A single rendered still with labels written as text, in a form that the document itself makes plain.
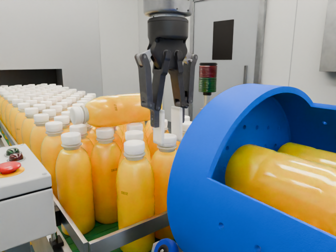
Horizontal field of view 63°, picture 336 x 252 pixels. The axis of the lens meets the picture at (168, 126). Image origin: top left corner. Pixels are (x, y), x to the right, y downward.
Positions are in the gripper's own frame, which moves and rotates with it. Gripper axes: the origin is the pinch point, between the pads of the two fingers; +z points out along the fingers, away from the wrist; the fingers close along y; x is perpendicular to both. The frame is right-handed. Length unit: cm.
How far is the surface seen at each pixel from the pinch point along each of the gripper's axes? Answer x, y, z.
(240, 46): 214, 286, -32
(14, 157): 7.7, -26.4, 3.1
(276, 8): 170, 297, -77
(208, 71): 24.0, 35.0, -9.2
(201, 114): -18.0, -8.1, -6.1
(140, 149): -1.7, -7.5, 3.0
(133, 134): 5.4, -4.9, 2.1
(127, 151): -0.4, -9.4, 3.3
